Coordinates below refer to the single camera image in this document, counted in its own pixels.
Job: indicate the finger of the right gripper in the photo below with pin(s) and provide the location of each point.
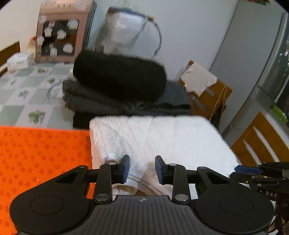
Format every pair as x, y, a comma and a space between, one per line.
247, 170
241, 177

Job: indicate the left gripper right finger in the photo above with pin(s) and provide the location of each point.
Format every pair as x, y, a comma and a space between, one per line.
175, 175

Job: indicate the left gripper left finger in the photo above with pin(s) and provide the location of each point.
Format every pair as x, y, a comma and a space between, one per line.
107, 175

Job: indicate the white quilted vest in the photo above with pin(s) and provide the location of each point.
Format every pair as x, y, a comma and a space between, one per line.
190, 141

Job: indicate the dark grey folded clothes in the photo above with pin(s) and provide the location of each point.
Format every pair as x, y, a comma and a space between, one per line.
87, 104

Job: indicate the wooden chair with cushion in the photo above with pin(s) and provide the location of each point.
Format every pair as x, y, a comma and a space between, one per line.
260, 143

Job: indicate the far wooden chair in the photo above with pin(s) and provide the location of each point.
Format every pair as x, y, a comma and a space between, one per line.
212, 103

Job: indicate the orange patterned table mat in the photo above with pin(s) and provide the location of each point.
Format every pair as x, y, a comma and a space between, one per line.
31, 156

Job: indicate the black folded garment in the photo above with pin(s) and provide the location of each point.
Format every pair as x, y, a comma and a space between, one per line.
120, 77

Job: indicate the cream cloth on chair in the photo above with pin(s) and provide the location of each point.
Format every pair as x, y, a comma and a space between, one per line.
197, 79

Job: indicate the green checkered tablecloth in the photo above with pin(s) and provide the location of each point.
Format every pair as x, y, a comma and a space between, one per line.
34, 98

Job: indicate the white plastic bag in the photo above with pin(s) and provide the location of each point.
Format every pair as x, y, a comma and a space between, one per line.
121, 30

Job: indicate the white tissue box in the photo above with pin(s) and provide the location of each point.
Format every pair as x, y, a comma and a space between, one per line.
20, 61

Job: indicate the pink water dispenser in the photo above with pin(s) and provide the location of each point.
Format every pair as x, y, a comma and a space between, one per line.
63, 30

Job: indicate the wooden chair behind table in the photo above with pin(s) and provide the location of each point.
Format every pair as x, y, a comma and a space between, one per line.
6, 53

